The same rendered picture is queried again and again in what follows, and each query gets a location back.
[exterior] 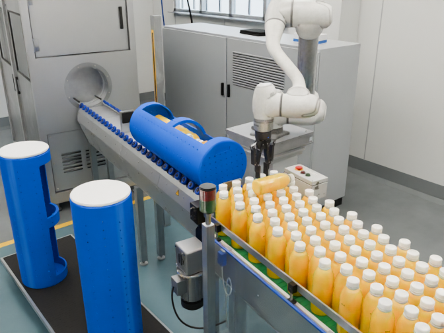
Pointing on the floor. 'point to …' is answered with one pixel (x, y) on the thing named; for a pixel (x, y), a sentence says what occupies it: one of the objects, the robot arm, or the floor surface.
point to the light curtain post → (158, 74)
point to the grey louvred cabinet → (170, 59)
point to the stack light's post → (209, 277)
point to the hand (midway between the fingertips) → (261, 170)
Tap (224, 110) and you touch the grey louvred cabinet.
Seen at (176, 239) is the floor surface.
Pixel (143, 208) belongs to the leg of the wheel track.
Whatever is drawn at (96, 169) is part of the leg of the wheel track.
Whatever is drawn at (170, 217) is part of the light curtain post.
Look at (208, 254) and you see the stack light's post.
